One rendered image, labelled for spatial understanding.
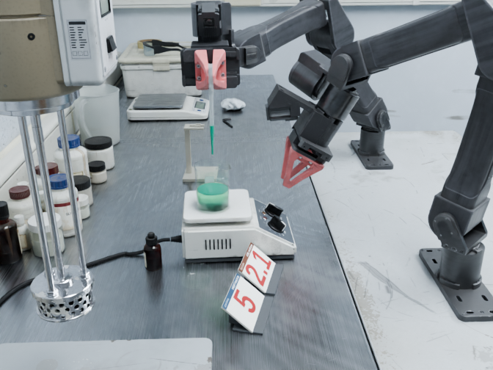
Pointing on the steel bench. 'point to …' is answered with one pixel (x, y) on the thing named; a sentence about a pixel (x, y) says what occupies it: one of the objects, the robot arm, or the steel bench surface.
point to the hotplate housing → (230, 241)
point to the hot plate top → (244, 212)
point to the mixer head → (53, 53)
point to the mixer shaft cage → (66, 273)
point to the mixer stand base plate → (109, 354)
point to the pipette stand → (190, 151)
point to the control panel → (270, 220)
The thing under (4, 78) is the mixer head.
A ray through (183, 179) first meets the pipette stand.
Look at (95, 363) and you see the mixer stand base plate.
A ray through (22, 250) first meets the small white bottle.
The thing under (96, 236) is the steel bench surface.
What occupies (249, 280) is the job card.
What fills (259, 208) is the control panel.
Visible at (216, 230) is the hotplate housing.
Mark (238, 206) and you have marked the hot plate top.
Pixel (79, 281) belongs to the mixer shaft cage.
